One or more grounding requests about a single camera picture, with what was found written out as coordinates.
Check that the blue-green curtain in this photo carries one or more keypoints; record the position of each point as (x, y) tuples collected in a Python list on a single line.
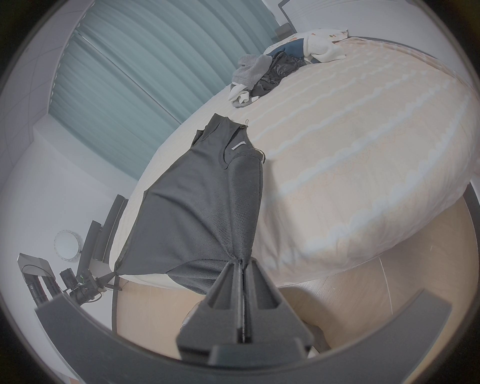
[(105, 123), (168, 48)]

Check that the round white lamp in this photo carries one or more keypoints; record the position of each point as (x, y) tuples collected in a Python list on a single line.
[(67, 245)]

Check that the bed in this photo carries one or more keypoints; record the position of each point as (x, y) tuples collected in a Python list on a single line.
[(356, 150)]

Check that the black trousers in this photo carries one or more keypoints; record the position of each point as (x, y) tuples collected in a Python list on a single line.
[(202, 210)]

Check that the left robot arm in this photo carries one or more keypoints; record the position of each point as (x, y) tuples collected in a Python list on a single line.
[(84, 290)]

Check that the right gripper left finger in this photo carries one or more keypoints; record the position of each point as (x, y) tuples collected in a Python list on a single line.
[(221, 318)]

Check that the white printed pillow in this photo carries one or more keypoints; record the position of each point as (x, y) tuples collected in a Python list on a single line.
[(318, 33)]

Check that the grey bedside table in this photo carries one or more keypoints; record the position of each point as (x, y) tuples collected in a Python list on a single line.
[(284, 28)]

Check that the pile of clothes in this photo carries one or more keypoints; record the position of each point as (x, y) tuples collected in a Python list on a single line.
[(262, 71)]

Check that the black chest of drawers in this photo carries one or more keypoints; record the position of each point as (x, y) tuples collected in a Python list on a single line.
[(114, 221)]

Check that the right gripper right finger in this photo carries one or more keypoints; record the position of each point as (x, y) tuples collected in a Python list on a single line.
[(266, 318)]

